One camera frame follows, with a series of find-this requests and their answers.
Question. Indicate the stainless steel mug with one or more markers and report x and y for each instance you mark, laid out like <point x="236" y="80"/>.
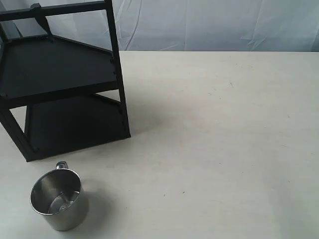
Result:
<point x="58" y="196"/>

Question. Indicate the black two-tier shelf rack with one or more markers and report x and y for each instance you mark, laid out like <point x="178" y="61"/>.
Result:
<point x="59" y="95"/>

